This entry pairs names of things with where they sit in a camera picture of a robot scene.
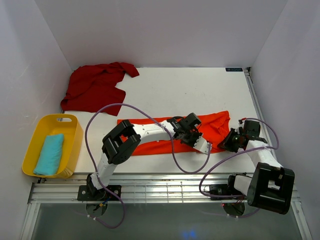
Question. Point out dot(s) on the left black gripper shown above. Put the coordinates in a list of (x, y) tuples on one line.
[(197, 135)]

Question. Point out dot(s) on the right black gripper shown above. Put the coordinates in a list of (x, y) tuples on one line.
[(226, 144)]

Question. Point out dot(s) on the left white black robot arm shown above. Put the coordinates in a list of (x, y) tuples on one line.
[(121, 142)]

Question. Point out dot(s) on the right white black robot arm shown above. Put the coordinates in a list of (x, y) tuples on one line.
[(271, 186)]

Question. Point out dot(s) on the blue table label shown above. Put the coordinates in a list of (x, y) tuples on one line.
[(234, 69)]

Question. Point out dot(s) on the dark red t shirt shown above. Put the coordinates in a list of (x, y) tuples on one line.
[(92, 87)]

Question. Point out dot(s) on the yellow plastic tray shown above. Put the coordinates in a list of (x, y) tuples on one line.
[(52, 124)]

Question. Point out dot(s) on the teal folded t shirt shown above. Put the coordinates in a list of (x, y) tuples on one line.
[(50, 155)]

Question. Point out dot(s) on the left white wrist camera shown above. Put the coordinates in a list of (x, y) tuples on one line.
[(202, 145)]

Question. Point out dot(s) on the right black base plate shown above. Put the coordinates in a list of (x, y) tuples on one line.
[(220, 192)]

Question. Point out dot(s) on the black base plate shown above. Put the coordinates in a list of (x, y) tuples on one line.
[(101, 195), (220, 192)]

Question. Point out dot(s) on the aluminium rail frame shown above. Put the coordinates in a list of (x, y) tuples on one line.
[(162, 202)]

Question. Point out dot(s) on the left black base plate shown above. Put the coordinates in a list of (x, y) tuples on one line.
[(101, 195)]

